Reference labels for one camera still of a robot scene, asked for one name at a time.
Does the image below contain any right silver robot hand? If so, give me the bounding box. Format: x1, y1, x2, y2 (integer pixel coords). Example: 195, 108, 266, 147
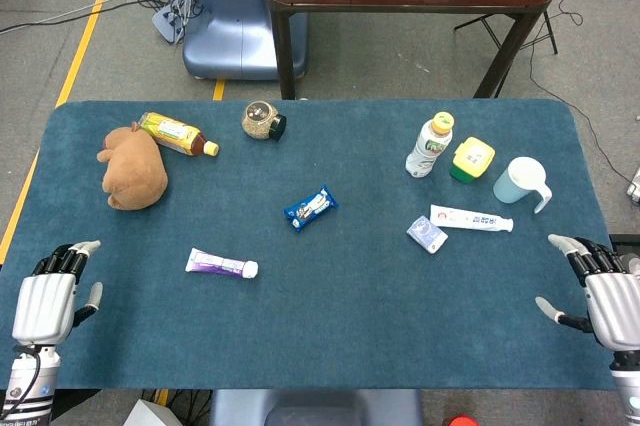
534, 233, 640, 352

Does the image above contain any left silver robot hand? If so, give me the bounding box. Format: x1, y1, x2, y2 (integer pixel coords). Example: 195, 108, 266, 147
10, 239, 104, 347

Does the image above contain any purple white tube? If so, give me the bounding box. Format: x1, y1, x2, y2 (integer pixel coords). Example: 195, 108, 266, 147
184, 247, 260, 280

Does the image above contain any white red toothpaste tube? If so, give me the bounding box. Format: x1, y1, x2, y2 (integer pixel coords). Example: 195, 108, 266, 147
429, 203, 515, 234

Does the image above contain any white drink bottle yellow cap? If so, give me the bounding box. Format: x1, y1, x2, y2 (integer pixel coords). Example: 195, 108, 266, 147
404, 111, 456, 179

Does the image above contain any blue-grey carpeted table surface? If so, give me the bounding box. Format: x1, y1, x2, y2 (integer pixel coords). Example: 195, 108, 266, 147
0, 98, 619, 392

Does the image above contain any white box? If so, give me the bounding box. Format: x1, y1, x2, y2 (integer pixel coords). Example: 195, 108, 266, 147
122, 398, 184, 426

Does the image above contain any brown plush toy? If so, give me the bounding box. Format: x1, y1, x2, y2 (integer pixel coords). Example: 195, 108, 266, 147
96, 121, 170, 211

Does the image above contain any pale blue tissue pack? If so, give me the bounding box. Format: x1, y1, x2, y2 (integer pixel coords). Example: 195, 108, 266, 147
405, 215, 449, 255

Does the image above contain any green container yellow lid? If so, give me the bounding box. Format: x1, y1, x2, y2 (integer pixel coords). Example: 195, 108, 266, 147
449, 136, 497, 184

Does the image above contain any yellow label tea bottle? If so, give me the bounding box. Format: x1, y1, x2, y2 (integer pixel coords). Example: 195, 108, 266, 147
138, 111, 221, 158

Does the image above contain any glass grain jar black lid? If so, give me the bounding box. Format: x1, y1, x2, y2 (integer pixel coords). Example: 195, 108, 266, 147
241, 100, 288, 142

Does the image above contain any blue cookie packet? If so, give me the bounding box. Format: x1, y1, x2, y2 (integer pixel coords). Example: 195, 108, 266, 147
283, 185, 340, 234

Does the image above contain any blue grey robot chassis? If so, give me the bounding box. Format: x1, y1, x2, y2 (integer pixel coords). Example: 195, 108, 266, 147
208, 388, 425, 426

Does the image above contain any grey power strip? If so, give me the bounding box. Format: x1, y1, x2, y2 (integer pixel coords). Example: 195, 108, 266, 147
151, 0, 201, 45

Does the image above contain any blue grey machine base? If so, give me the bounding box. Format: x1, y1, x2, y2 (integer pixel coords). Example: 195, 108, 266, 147
182, 0, 309, 81

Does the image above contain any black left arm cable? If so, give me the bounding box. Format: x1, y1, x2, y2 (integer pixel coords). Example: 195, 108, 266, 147
0, 344, 44, 420

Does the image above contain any light blue handled cup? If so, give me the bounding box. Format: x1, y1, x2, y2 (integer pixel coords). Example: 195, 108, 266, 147
492, 156, 554, 215

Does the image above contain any long black floor cable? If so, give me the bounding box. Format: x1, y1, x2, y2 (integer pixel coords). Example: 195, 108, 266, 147
527, 0, 635, 185

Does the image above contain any white floor cable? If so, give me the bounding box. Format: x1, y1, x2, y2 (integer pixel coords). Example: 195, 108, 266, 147
0, 0, 139, 36

